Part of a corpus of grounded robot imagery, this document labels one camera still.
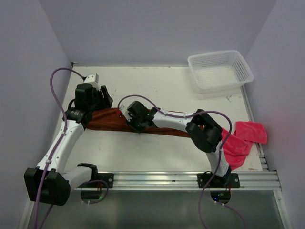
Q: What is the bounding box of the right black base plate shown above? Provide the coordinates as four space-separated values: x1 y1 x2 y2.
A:
197 172 241 188

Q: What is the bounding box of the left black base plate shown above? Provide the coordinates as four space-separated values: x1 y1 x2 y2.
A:
92 172 114 188

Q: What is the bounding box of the aluminium mounting rail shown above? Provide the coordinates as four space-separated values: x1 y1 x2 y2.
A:
99 171 282 191

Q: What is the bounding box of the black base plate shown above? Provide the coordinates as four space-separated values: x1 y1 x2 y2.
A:
197 172 241 188
92 172 114 188

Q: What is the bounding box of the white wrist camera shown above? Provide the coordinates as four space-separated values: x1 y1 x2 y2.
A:
83 73 100 90
119 105 131 122

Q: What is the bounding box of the white plastic basket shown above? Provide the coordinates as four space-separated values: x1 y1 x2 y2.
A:
187 50 254 94

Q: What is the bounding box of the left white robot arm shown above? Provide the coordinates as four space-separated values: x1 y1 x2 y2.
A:
24 83 113 206

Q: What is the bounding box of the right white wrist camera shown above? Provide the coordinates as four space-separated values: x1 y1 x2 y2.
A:
119 105 131 122

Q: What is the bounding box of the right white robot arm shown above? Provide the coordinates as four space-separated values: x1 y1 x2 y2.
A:
119 101 231 187

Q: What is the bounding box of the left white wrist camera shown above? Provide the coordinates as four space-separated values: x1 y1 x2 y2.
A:
83 73 100 90

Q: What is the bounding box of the pink towel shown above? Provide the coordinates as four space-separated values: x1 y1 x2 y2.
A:
223 121 267 170

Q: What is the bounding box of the brown towel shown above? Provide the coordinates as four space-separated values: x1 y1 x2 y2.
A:
87 108 190 138

